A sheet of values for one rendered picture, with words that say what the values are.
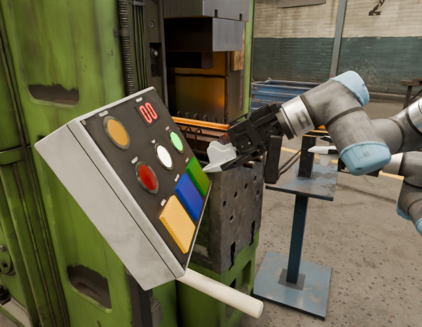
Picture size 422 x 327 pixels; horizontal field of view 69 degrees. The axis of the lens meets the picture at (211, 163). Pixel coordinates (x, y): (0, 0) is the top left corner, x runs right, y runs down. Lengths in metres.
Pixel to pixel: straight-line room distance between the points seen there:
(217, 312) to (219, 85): 0.97
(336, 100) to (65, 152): 0.47
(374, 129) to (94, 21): 0.67
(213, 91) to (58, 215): 0.83
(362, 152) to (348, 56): 8.40
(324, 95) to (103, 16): 0.56
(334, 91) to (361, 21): 8.30
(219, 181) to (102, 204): 0.62
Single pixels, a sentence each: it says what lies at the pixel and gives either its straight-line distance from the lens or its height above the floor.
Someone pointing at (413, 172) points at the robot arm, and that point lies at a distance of 0.99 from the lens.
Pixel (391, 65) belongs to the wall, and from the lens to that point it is 8.67.
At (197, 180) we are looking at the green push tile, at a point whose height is 1.01.
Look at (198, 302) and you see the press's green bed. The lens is 1.44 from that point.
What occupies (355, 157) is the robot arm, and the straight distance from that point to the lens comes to 0.59.
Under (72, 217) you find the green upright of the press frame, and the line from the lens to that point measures 1.33.
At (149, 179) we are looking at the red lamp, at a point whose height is 1.09.
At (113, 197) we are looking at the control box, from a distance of 0.46.
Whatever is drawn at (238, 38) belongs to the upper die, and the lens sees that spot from 1.14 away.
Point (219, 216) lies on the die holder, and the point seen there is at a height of 0.72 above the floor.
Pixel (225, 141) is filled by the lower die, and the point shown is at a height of 0.96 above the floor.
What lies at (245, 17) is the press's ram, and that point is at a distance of 1.18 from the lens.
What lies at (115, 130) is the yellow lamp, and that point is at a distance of 0.49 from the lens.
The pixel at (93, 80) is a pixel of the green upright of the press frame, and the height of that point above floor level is 1.20.
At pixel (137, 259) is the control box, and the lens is 0.50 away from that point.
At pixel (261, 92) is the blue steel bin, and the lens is 5.12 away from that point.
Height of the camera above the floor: 1.29
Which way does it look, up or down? 21 degrees down
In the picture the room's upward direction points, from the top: straight up
